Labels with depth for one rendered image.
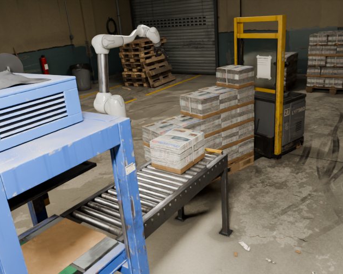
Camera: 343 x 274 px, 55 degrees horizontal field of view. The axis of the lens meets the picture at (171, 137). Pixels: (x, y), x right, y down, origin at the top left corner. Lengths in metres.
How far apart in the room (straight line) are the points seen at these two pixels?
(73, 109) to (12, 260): 0.63
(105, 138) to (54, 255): 0.83
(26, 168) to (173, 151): 1.50
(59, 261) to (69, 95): 0.90
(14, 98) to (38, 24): 9.02
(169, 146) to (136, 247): 1.01
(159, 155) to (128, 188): 1.11
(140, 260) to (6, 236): 0.78
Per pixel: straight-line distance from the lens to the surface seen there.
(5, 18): 9.85
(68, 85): 1.48
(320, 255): 3.17
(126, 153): 1.50
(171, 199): 2.27
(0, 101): 1.32
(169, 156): 2.57
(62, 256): 1.97
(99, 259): 1.89
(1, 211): 1.20
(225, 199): 3.06
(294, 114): 4.81
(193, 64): 11.32
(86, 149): 1.34
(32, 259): 2.02
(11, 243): 1.26
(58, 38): 10.66
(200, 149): 2.76
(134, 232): 1.69
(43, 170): 1.24
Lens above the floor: 1.97
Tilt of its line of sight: 20 degrees down
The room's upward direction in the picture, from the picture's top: 5 degrees counter-clockwise
